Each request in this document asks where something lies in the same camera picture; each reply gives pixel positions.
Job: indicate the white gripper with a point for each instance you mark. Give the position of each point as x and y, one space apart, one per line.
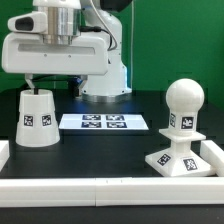
26 53

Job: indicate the white lamp shade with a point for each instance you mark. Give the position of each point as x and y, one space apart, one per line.
37 125

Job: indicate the white lamp bulb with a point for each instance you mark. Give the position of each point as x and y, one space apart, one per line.
184 98

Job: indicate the white lamp base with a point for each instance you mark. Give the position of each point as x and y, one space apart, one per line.
179 160

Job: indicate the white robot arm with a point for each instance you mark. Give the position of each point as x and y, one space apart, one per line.
70 37

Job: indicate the white marker plate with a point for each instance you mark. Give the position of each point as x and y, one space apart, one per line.
102 122

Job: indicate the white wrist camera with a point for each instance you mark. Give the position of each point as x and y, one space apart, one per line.
34 22

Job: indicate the white left rail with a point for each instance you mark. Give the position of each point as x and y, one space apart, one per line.
4 152

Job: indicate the white rail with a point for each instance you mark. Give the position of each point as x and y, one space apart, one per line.
110 191
214 155
4 152

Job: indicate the white front rail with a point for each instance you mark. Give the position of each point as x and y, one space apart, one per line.
110 191

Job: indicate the white right rail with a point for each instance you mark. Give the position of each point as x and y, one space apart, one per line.
214 155

